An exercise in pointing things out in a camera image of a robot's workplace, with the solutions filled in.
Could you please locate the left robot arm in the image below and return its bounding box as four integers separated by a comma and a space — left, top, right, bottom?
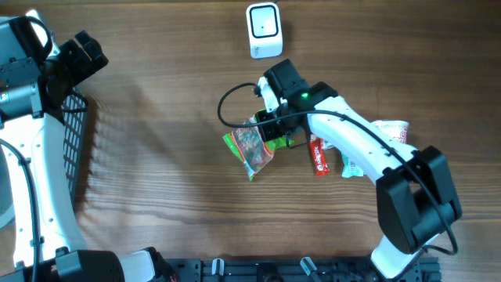
1, 11, 157, 281

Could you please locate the grey plastic mesh basket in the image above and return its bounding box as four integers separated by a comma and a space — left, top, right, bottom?
0, 88, 90, 230

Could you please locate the green candy bag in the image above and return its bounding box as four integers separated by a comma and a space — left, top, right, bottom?
222, 127, 294, 181

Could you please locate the red Nescafe stick sachet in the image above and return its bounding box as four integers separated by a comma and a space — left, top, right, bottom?
308, 134, 330, 176

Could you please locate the white barcode scanner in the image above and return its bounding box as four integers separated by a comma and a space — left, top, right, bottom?
246, 2, 283, 60

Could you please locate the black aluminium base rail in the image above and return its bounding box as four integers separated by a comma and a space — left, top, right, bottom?
156, 256, 442, 282

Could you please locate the left camera cable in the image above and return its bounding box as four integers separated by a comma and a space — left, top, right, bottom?
0, 139, 42, 282

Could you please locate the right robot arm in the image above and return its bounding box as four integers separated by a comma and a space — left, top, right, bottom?
255, 60, 463, 280

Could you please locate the teal snack wrapper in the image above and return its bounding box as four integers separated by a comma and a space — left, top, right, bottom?
341, 154, 365, 179

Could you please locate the cup noodles container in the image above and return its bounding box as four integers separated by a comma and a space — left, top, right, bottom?
372, 120, 409, 143

